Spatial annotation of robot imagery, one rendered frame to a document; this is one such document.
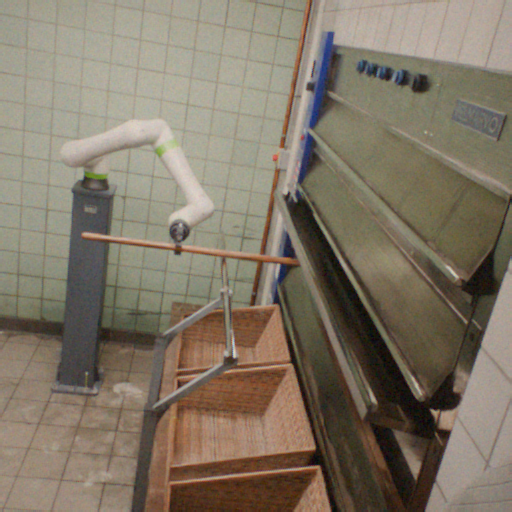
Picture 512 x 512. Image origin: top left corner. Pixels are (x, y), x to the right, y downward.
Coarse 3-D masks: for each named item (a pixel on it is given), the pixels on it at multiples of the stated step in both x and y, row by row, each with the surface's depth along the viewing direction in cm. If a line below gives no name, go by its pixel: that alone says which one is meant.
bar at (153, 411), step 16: (224, 240) 288; (224, 272) 249; (224, 288) 234; (208, 304) 235; (224, 304) 222; (192, 320) 236; (224, 320) 211; (160, 336) 236; (224, 336) 201; (160, 352) 239; (224, 352) 189; (160, 368) 241; (224, 368) 189; (192, 384) 190; (176, 400) 192; (144, 416) 192; (160, 416) 195; (144, 432) 194; (144, 448) 197; (144, 464) 199; (144, 480) 201; (144, 496) 203
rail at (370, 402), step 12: (276, 192) 286; (288, 216) 247; (300, 240) 219; (312, 264) 198; (312, 276) 190; (324, 288) 180; (324, 300) 172; (336, 324) 158; (336, 336) 155; (348, 348) 146; (348, 360) 143; (360, 372) 137; (360, 384) 132; (372, 396) 128; (372, 408) 125
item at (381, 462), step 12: (324, 324) 225; (360, 420) 172; (372, 432) 162; (384, 432) 162; (372, 444) 160; (384, 444) 157; (396, 444) 158; (384, 456) 152; (396, 456) 153; (384, 468) 150; (396, 468) 149; (408, 468) 150; (384, 480) 149; (396, 480) 145; (408, 480) 145; (396, 492) 141; (408, 492) 141; (396, 504) 141
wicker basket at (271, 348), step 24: (216, 312) 308; (240, 312) 308; (264, 312) 309; (192, 336) 312; (240, 336) 314; (264, 336) 308; (192, 360) 295; (216, 360) 299; (240, 360) 303; (264, 360) 290; (288, 360) 258; (264, 384) 262
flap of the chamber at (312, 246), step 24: (312, 216) 270; (312, 240) 233; (336, 264) 215; (312, 288) 186; (336, 288) 191; (336, 312) 172; (360, 312) 178; (360, 336) 162; (360, 360) 148; (384, 360) 153; (384, 384) 140; (360, 408) 129; (384, 408) 130; (408, 408) 134; (408, 432) 128
